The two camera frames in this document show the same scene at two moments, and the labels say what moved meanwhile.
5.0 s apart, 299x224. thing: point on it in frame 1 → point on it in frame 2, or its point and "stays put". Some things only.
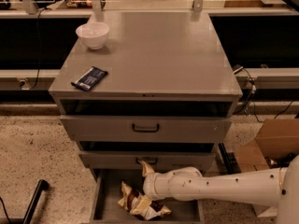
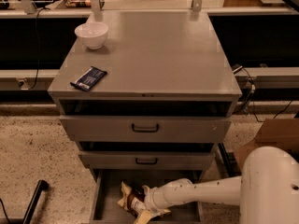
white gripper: (150, 186) → (154, 197)
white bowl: (94, 35) stays put
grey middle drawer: (157, 160) stays put
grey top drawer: (143, 129) stays put
